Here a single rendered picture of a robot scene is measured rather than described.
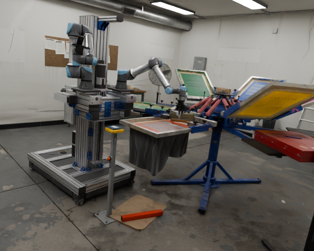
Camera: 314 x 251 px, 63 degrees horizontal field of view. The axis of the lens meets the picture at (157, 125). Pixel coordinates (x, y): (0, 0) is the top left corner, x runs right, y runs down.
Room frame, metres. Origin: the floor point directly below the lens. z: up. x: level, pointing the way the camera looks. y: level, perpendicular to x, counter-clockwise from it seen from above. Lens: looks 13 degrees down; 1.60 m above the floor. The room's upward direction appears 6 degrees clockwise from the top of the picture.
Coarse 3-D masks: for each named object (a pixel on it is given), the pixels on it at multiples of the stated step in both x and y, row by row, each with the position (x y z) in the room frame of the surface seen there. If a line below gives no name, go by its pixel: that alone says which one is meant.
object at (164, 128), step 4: (180, 124) 2.87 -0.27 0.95; (184, 124) 2.89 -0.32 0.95; (148, 128) 2.51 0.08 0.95; (152, 128) 2.52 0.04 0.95; (156, 128) 2.54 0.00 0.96; (160, 128) 2.56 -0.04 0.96; (164, 128) 2.58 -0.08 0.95; (168, 128) 2.60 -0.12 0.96; (172, 128) 2.62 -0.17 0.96; (176, 128) 2.63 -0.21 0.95; (180, 128) 2.65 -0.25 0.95
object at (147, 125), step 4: (168, 120) 3.02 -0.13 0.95; (136, 124) 2.65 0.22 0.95; (140, 124) 2.67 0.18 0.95; (144, 124) 2.69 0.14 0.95; (148, 124) 2.71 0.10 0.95; (152, 124) 2.72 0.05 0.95; (156, 124) 2.75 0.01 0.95; (160, 124) 2.77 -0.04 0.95; (164, 124) 2.79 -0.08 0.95; (176, 124) 2.85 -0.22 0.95
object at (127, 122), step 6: (120, 120) 2.61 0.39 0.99; (126, 120) 2.65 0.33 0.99; (132, 120) 2.70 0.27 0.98; (138, 120) 2.76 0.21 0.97; (144, 120) 2.83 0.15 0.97; (150, 120) 2.89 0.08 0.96; (132, 126) 2.47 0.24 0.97; (138, 126) 2.41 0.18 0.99; (144, 132) 2.34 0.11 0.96; (150, 132) 2.28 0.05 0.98; (156, 132) 2.26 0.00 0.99; (162, 132) 2.28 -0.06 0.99; (168, 132) 2.32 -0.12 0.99; (174, 132) 2.38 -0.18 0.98; (180, 132) 2.44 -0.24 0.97; (186, 132) 2.51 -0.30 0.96
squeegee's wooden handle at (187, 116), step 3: (171, 114) 2.97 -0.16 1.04; (174, 114) 2.94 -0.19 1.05; (183, 114) 2.84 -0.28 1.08; (186, 114) 2.81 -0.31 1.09; (189, 114) 2.78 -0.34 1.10; (192, 114) 2.75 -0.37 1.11; (171, 117) 2.97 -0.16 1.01; (174, 117) 2.93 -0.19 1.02; (177, 117) 2.90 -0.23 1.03; (180, 117) 2.87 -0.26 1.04; (183, 117) 2.83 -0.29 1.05; (186, 117) 2.80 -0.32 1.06; (189, 117) 2.77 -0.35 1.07; (192, 117) 2.74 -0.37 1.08; (192, 120) 2.74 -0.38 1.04
